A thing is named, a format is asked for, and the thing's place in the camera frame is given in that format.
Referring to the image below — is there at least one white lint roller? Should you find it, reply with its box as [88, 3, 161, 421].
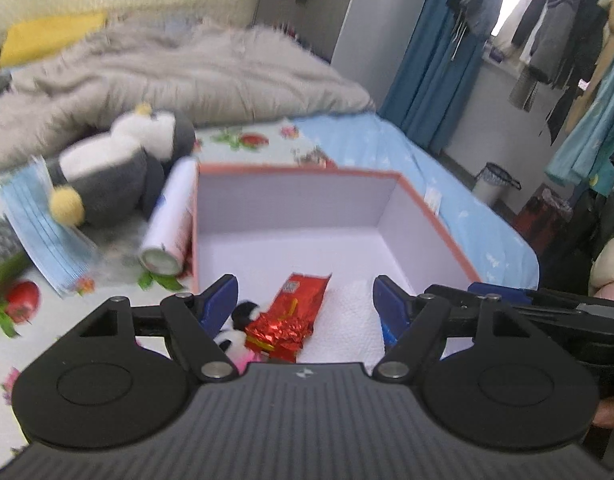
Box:
[138, 156, 200, 277]

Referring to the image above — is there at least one blue face mask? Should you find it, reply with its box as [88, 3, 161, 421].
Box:
[0, 157, 100, 298]

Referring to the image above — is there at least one grey duvet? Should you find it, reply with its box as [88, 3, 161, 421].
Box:
[0, 22, 375, 171]

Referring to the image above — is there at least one fruit printed tablecloth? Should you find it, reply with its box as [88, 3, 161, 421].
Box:
[0, 125, 338, 461]

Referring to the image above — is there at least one yellow pillow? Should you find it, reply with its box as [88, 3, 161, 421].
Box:
[0, 10, 108, 68]

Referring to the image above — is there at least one red foil snack packet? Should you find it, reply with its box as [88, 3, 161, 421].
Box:
[244, 272, 333, 363]

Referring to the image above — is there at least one white paper towel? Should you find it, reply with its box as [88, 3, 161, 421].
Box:
[297, 277, 388, 373]

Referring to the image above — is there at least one light blue printed garment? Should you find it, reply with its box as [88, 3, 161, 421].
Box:
[544, 42, 614, 196]

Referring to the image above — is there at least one red waste bin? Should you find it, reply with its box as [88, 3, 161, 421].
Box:
[514, 185, 573, 243]

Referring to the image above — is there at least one person's right hand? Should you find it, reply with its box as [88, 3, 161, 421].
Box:
[593, 394, 614, 429]

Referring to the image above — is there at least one grey penguin plush toy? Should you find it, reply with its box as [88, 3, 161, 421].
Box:
[44, 103, 197, 228]

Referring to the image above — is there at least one black-white striped garment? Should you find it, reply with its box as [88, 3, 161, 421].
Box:
[508, 67, 540, 113]

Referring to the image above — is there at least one cream padded garment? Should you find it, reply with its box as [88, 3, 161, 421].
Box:
[588, 232, 614, 307]

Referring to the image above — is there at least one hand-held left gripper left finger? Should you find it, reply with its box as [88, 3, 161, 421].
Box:
[67, 273, 240, 382]

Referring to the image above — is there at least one green plush stem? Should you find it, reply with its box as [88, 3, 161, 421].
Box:
[0, 250, 32, 331]

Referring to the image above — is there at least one white waste bin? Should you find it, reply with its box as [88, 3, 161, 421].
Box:
[471, 161, 522, 209]

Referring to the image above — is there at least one orange cardboard box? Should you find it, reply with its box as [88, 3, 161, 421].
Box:
[188, 161, 484, 376]

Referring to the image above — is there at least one small panda plush toy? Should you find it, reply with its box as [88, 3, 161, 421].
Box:
[212, 300, 260, 376]

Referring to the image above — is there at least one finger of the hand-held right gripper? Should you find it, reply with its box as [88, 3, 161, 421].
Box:
[467, 282, 534, 307]
[423, 283, 489, 307]

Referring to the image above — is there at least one blue curtain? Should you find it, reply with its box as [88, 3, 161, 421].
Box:
[379, 0, 508, 156]

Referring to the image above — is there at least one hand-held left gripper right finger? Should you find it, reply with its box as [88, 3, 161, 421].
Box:
[371, 274, 536, 381]

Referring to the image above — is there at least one grey wardrobe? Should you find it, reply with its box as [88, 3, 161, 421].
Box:
[254, 0, 438, 91]

